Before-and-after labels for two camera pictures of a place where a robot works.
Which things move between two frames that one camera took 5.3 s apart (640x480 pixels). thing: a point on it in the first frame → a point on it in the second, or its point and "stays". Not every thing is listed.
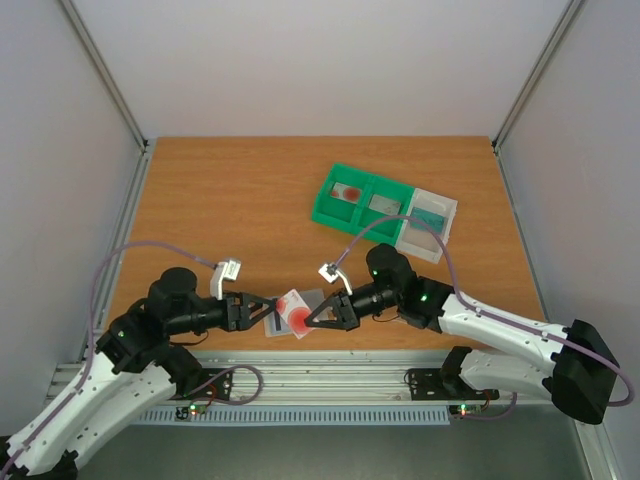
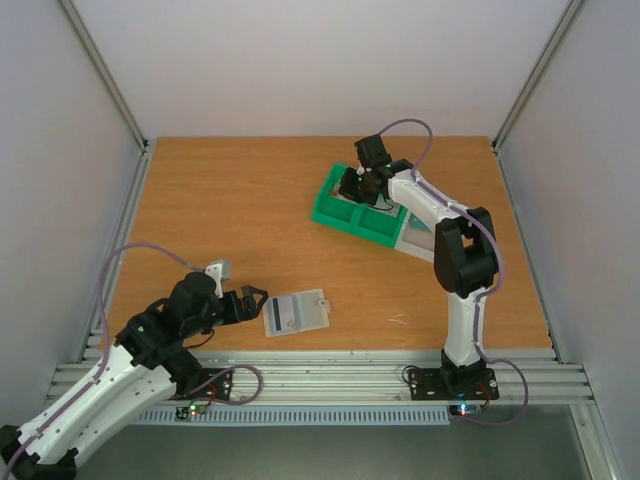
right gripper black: (345, 310) → (351, 188)
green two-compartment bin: (352, 199) stays
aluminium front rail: (314, 376) stays
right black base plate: (429, 384) stays
